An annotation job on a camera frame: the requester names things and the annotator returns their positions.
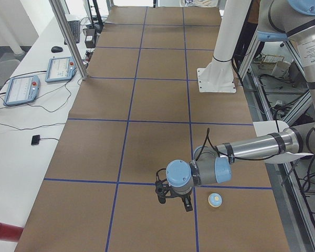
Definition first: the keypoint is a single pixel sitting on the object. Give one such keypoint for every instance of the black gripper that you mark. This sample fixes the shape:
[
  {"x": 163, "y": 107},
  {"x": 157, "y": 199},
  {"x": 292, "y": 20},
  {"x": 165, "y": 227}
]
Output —
[{"x": 181, "y": 195}]

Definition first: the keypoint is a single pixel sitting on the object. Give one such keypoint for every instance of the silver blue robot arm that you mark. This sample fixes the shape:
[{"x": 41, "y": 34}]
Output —
[{"x": 277, "y": 21}]

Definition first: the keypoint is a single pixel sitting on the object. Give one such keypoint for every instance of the small black square puck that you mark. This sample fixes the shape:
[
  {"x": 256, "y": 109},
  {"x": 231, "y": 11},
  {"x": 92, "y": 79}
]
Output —
[{"x": 35, "y": 140}]

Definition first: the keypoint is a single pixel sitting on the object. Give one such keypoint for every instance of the far blue teach pendant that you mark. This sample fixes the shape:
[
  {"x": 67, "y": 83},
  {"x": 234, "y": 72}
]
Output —
[{"x": 60, "y": 69}]

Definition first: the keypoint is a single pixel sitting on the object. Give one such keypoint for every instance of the blue teach pendant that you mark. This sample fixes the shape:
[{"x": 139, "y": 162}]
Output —
[
  {"x": 60, "y": 69},
  {"x": 22, "y": 90}
]

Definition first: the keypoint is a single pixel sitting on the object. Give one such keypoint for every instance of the dark brown small box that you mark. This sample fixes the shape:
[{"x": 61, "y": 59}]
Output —
[{"x": 90, "y": 38}]

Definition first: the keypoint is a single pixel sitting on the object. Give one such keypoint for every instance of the red cylinder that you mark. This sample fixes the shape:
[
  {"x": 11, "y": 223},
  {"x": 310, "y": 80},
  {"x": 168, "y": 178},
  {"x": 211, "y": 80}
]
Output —
[{"x": 10, "y": 232}]

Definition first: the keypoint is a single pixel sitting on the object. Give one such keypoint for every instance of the near blue teach pendant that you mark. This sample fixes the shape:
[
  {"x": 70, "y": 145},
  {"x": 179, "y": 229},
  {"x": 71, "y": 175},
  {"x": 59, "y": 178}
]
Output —
[{"x": 22, "y": 90}]

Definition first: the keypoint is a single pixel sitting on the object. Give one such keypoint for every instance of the black computer mouse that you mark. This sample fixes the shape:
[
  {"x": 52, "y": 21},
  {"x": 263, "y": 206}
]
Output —
[{"x": 56, "y": 49}]

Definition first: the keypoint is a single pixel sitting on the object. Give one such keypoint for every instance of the black keyboard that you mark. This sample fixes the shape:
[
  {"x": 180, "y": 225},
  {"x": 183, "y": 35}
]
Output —
[{"x": 74, "y": 26}]

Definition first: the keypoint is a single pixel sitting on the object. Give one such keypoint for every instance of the grey office chair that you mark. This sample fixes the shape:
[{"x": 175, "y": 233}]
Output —
[{"x": 6, "y": 70}]

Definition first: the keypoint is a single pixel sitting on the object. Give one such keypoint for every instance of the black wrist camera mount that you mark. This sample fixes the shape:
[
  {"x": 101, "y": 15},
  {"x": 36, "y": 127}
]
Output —
[{"x": 162, "y": 187}]

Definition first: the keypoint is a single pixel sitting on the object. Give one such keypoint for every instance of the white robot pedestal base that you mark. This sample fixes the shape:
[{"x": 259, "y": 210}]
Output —
[{"x": 218, "y": 76}]

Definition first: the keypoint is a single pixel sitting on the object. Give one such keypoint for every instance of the aluminium camera post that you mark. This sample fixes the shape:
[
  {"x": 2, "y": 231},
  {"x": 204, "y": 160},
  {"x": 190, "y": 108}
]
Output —
[{"x": 67, "y": 34}]

